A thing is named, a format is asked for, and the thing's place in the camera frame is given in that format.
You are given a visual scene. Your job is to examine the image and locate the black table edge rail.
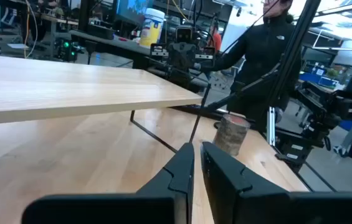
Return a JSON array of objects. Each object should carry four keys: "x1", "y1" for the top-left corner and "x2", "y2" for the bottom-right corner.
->
[{"x1": 168, "y1": 104, "x2": 257, "y2": 124}]

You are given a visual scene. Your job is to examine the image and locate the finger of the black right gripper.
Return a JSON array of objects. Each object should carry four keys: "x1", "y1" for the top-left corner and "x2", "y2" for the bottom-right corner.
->
[
  {"x1": 167, "y1": 42, "x2": 183, "y2": 71},
  {"x1": 181, "y1": 42, "x2": 197, "y2": 71}
]

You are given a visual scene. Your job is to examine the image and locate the wooden table black frame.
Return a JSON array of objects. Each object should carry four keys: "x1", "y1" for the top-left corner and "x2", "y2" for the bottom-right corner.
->
[{"x1": 0, "y1": 53, "x2": 212, "y2": 154}]

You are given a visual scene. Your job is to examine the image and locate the black device with green lights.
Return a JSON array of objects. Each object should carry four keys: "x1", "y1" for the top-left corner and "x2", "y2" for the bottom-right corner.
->
[{"x1": 54, "y1": 37, "x2": 85, "y2": 62}]

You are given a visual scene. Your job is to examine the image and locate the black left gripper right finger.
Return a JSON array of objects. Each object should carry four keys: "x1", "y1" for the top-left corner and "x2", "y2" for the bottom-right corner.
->
[{"x1": 200, "y1": 141, "x2": 292, "y2": 224}]

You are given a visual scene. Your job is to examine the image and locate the grey desk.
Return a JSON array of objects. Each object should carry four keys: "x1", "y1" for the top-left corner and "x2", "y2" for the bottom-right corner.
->
[{"x1": 69, "y1": 29, "x2": 164, "y2": 71}]

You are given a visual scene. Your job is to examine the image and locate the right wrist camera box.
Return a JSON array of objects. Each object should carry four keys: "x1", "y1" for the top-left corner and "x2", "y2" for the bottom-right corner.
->
[{"x1": 175, "y1": 26, "x2": 194, "y2": 44}]

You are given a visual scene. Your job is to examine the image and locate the computer monitor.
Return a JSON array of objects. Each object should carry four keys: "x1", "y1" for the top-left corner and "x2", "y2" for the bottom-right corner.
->
[{"x1": 115, "y1": 0, "x2": 155, "y2": 24}]

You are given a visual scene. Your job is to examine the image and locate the yellow cable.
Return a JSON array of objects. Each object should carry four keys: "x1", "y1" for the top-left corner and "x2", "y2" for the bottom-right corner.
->
[{"x1": 22, "y1": 4, "x2": 31, "y2": 59}]

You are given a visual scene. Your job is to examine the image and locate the yellow wipes canister white lid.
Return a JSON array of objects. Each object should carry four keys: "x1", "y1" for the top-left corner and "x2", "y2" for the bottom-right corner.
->
[{"x1": 138, "y1": 7, "x2": 166, "y2": 49}]

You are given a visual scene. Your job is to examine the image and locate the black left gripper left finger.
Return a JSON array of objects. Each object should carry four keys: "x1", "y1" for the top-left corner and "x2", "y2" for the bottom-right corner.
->
[{"x1": 136, "y1": 142, "x2": 196, "y2": 224}]

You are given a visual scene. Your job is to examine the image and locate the black diagonal frame brace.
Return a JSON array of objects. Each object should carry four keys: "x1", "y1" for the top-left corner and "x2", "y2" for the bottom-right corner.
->
[{"x1": 205, "y1": 63, "x2": 282, "y2": 114}]

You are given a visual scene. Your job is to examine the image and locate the blue storage bin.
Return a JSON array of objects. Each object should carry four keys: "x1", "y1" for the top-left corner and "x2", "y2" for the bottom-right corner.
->
[{"x1": 298, "y1": 72, "x2": 338, "y2": 88}]

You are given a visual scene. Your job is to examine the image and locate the silver metal bracket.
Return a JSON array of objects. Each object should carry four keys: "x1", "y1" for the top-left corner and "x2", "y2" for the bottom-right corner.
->
[{"x1": 267, "y1": 106, "x2": 277, "y2": 147}]

